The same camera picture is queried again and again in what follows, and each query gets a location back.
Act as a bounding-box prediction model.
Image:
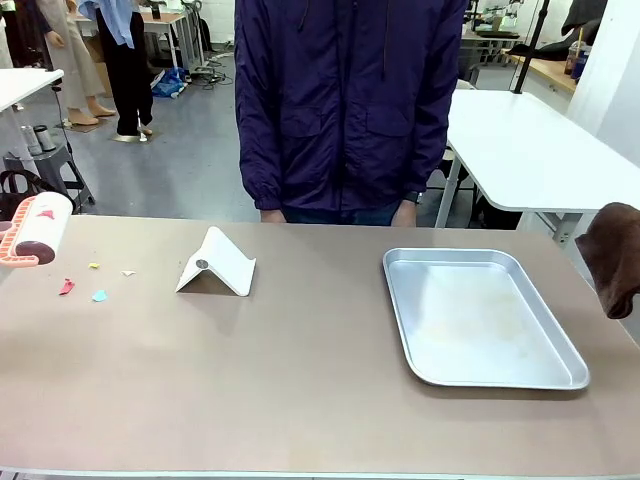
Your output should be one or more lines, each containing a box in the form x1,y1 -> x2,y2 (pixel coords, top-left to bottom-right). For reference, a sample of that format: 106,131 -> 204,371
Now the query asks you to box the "silver metal tray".
382,247 -> 592,391

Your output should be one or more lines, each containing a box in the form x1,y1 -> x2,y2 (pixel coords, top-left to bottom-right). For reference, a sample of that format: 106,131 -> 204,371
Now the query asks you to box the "dark hanging garment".
559,0 -> 609,47

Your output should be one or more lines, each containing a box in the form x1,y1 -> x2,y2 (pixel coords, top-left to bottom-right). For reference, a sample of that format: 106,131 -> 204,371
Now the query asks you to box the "mannequin in beige dress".
38,0 -> 118,127

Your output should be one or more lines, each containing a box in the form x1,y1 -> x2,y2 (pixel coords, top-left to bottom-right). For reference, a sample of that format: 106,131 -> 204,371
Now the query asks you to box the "blue cup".
572,45 -> 594,84

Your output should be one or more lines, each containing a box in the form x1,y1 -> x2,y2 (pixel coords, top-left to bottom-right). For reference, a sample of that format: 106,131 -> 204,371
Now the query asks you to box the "black stand pole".
509,0 -> 551,96

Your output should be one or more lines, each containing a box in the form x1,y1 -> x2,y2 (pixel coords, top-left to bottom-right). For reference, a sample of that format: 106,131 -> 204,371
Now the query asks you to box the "dark handbag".
0,169 -> 76,222

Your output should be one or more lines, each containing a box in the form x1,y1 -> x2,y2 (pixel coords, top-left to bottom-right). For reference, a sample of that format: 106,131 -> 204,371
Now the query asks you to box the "figure in black trousers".
78,0 -> 156,144

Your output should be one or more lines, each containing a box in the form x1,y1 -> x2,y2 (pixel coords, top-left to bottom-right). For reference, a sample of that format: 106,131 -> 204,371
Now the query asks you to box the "blue plastic bag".
150,67 -> 190,100

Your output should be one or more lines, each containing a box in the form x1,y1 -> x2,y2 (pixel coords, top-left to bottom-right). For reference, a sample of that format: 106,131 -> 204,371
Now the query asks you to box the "black capped can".
32,124 -> 59,153

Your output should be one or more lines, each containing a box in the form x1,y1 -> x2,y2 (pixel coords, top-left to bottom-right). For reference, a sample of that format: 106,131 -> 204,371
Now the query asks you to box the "person's left forearm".
399,114 -> 454,205

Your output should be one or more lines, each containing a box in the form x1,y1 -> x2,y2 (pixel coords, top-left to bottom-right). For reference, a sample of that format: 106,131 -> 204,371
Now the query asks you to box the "large white table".
433,87 -> 640,247

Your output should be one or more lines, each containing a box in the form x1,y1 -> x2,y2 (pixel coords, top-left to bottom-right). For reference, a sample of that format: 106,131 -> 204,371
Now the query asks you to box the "wooden workbench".
503,47 -> 579,96

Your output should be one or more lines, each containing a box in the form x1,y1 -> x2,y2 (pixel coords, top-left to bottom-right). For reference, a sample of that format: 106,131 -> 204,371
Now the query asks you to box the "brown cloth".
574,201 -> 640,321

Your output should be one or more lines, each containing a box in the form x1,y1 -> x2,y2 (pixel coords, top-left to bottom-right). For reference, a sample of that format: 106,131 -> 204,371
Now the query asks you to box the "small white table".
0,68 -> 66,114

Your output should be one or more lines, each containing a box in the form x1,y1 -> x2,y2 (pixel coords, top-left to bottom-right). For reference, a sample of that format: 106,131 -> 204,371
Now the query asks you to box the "grey spray can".
19,124 -> 42,157

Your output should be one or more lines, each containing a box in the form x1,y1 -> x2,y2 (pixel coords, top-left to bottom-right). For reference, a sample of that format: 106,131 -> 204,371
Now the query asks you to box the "drink cup with straw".
563,27 -> 587,77

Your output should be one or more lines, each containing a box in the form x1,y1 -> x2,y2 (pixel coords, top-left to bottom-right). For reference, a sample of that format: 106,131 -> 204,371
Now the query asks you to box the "person's left hand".
391,201 -> 419,228

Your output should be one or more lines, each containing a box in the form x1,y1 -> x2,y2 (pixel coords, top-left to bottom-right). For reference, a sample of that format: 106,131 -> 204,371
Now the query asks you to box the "white folded roller stand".
174,225 -> 258,298

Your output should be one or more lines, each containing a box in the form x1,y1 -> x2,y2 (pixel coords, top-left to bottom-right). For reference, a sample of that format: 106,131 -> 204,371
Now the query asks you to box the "person's right forearm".
234,114 -> 286,211

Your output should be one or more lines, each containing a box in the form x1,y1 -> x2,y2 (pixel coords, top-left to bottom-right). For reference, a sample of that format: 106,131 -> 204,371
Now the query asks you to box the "grey metal stool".
2,141 -> 97,215

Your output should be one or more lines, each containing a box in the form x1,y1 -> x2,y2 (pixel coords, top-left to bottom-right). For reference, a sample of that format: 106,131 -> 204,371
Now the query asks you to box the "pink handled lint roller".
0,194 -> 76,269

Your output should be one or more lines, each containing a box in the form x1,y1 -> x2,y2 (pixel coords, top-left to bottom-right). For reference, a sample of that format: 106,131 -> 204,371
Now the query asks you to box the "person in purple jacket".
233,0 -> 471,227

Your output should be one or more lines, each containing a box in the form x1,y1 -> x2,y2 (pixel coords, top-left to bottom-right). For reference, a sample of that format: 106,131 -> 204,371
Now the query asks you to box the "wooden top desk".
138,9 -> 207,72

